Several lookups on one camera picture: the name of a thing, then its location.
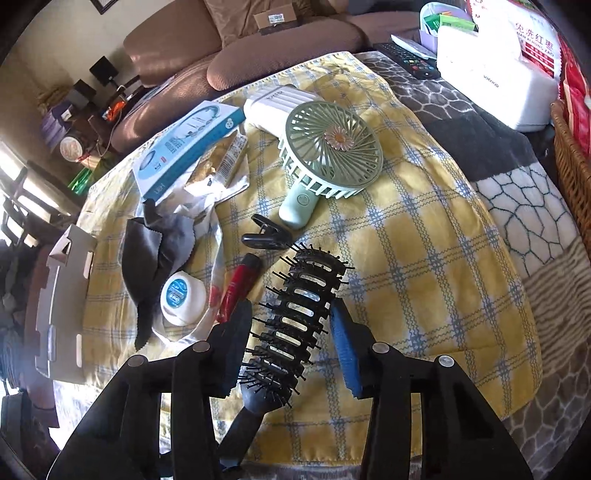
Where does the white plastic bag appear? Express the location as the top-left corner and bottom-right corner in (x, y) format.
(152, 175), (253, 345)

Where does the red snack bag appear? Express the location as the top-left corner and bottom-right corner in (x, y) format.
(556, 28), (591, 136)

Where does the blue and white flat box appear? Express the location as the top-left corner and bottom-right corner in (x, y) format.
(131, 102), (247, 204)

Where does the gold snack packet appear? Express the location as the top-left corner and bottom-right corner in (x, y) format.
(185, 131), (250, 191)

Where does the black hairbrush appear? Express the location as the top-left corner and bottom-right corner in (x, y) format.
(217, 241), (357, 468)

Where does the brown sofa cushion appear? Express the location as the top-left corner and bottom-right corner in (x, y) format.
(203, 0), (264, 46)

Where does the brown sofa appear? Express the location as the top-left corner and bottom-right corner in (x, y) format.
(111, 0), (428, 156)

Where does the grey cleaning cloth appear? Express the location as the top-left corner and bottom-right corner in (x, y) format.
(121, 200), (197, 352)

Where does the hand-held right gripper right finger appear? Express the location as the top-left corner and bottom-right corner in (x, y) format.
(329, 299), (534, 480)

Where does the yellow plaid cloth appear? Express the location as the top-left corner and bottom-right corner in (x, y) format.
(76, 51), (544, 451)

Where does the round tin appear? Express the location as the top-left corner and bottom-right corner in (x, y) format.
(60, 136), (89, 162)

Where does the white ribbed power bank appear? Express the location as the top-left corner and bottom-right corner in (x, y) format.
(243, 85), (320, 144)

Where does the white tissue box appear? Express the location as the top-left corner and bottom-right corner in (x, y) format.
(436, 25), (562, 133)

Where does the red lip balm tube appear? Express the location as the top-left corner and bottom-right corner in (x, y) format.
(216, 253), (262, 324)

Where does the black clip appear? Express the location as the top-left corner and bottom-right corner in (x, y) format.
(241, 213), (294, 250)

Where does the white bag with red print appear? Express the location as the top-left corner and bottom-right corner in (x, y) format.
(464, 0), (576, 93)

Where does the green handheld fan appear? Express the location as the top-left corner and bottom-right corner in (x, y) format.
(278, 100), (385, 230)

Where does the green plastic bag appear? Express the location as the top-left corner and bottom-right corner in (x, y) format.
(68, 166), (96, 193)

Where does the purple storage container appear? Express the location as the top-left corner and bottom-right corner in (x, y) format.
(419, 2), (481, 52)

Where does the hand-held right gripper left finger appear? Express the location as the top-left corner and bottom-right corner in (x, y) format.
(46, 298), (254, 480)

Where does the wicker basket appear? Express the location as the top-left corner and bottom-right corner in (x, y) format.
(550, 99), (591, 253)

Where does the small cardboard box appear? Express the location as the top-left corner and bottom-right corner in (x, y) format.
(254, 0), (301, 36)

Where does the round white dental floss case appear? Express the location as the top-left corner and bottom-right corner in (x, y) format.
(160, 271), (208, 326)

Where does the blue and white booklet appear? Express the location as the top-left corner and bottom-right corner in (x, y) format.
(139, 76), (179, 103)

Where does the stack of blue boxes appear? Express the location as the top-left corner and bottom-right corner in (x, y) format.
(41, 104), (77, 144)

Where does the black speaker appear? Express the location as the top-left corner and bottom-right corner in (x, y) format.
(69, 79), (98, 107)
(89, 56), (118, 86)

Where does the white remote control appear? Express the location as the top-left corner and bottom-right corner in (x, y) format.
(390, 34), (437, 59)

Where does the black remote control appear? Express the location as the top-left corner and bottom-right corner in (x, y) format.
(373, 41), (442, 80)

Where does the white cardboard tray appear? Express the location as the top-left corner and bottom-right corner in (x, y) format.
(25, 224), (98, 384)

